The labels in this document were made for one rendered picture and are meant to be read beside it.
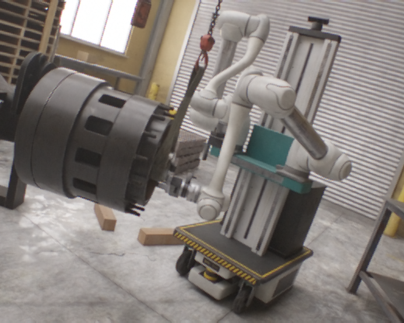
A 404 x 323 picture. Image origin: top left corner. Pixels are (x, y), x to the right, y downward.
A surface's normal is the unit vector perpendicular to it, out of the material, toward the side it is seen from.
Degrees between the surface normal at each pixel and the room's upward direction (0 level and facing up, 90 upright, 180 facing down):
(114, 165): 91
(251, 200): 90
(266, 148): 90
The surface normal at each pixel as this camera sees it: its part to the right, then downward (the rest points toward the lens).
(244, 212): -0.58, -0.01
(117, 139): 0.01, -0.16
